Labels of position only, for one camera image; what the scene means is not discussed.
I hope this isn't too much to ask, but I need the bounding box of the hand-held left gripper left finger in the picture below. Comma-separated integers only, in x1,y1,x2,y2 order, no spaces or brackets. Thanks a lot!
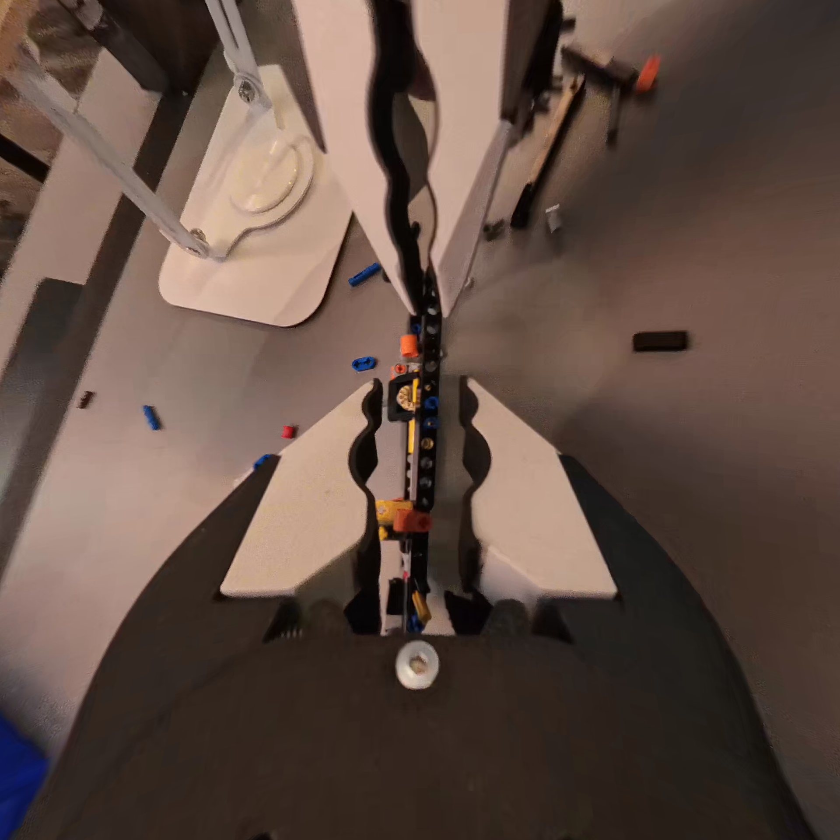
218,377,388,618

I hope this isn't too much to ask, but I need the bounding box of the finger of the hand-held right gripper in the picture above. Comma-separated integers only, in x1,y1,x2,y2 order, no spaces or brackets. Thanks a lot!
292,0,429,317
407,0,567,319

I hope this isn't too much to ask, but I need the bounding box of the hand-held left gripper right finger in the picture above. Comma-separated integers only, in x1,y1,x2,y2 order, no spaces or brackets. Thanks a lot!
458,376,622,616

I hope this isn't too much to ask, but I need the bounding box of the lego vehicle chassis assembly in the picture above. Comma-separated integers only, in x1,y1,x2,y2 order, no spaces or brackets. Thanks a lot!
374,262,448,636

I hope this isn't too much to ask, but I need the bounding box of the black and orange lego piece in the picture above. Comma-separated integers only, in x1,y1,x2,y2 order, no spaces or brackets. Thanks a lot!
561,42,662,145

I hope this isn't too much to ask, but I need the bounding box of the bright blue object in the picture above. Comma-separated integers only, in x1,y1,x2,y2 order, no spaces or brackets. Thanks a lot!
0,715,50,840

